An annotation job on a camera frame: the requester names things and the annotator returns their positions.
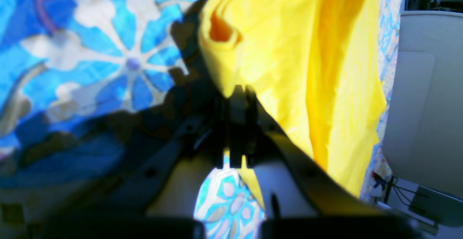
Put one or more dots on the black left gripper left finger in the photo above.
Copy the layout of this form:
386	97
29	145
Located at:
157	201

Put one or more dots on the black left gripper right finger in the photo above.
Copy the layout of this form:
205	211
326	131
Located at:
301	201

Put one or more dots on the yellow T-shirt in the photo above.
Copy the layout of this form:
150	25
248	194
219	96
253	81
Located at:
313	66

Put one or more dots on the white chair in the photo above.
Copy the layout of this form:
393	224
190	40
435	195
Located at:
423	141

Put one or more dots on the patterned blue tablecloth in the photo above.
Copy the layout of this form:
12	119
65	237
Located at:
81	80

